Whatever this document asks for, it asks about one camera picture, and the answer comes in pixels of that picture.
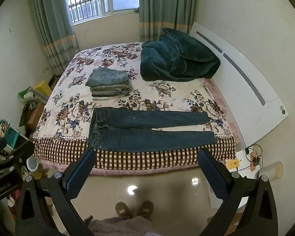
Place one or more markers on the colourful printed packets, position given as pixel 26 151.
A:
pixel 3 130

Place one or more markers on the black charger plug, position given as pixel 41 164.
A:
pixel 257 161

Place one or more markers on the brown slipper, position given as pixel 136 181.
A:
pixel 123 209
pixel 146 209

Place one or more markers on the small yellow box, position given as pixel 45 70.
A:
pixel 232 164

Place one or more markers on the beige folded pants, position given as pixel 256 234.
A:
pixel 103 98

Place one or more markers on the white bed headboard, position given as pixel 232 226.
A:
pixel 243 95

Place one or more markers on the teal striped curtain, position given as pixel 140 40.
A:
pixel 164 5
pixel 56 29

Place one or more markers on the white nightstand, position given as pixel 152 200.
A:
pixel 243 156

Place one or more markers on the orange power strip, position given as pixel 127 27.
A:
pixel 252 163

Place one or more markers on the white plastic cup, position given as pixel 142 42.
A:
pixel 32 163

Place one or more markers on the floral checkered bed blanket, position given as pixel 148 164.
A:
pixel 162 95

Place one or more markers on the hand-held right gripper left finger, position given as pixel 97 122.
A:
pixel 80 174

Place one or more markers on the brown wooden cabinet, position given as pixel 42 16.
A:
pixel 33 115

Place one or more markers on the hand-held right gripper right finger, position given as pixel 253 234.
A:
pixel 212 174

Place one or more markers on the dark blue jeans pants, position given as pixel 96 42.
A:
pixel 142 134

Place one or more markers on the teal plush blanket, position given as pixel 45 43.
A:
pixel 177 56

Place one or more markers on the light blue folded jeans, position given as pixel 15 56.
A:
pixel 108 77

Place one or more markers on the olive folded pants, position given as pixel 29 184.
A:
pixel 110 88

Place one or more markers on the translucent plastic cup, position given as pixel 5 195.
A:
pixel 272 170

